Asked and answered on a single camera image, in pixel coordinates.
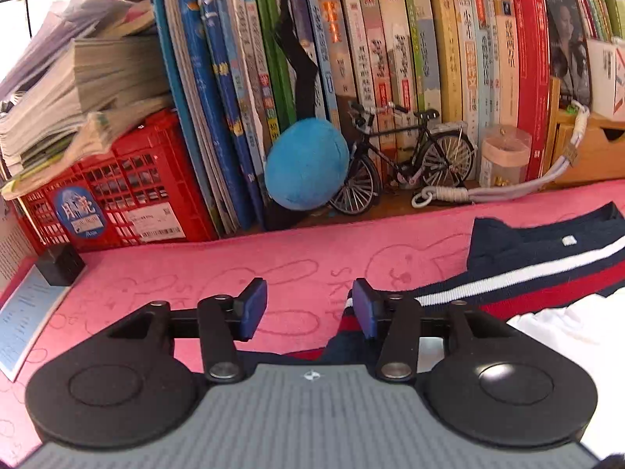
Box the pink bunny print mat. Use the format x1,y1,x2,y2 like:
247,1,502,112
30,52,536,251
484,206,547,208
1,181,624,465

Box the red plastic crate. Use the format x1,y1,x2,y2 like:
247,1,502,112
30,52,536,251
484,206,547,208
21,109,217,252

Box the wooden drawer organizer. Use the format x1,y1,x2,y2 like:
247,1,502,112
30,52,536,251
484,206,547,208
542,77,624,190

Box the blue plush toy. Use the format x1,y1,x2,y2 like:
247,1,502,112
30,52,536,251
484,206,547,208
264,0,351,212

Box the navy and white zip jacket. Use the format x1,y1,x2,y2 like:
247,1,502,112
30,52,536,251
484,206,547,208
288,203,624,468

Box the clear small jar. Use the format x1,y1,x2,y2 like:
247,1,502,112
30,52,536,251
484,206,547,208
479,125,532,188

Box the small black box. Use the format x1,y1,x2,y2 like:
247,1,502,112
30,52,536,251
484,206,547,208
35,243,86,287

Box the row of upright books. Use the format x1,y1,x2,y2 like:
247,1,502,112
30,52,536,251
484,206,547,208
148,0,553,235

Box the stack of paper booklets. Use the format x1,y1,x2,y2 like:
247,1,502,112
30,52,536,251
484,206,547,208
1,0,171,200

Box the row of thin right books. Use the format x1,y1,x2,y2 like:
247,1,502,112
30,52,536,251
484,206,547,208
517,0,625,43

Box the white paper sheets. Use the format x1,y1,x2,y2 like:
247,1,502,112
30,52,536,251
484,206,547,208
0,199,38,302

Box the white pocket printer box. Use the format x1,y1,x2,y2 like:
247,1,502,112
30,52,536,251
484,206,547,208
587,37,625,123

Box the blue notebook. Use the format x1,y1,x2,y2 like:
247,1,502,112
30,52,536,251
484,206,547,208
0,266,71,382

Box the white braided lanyard cable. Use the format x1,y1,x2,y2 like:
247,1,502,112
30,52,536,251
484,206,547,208
411,99,592,209

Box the black miniature bicycle model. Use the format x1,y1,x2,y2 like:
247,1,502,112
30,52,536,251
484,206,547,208
327,100,478,217

